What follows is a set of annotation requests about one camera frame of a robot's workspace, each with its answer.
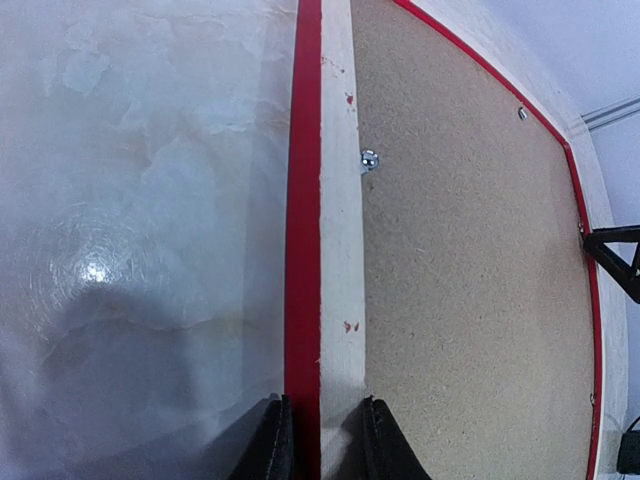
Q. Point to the right aluminium post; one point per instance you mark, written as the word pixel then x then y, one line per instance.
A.
pixel 611 114

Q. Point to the brown backing board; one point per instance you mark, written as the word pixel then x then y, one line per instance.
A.
pixel 479 323

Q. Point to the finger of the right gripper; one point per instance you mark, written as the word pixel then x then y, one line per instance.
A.
pixel 626 275

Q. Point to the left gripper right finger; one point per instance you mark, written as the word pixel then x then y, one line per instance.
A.
pixel 387 453

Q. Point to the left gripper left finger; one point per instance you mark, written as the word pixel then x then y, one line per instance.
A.
pixel 270 452

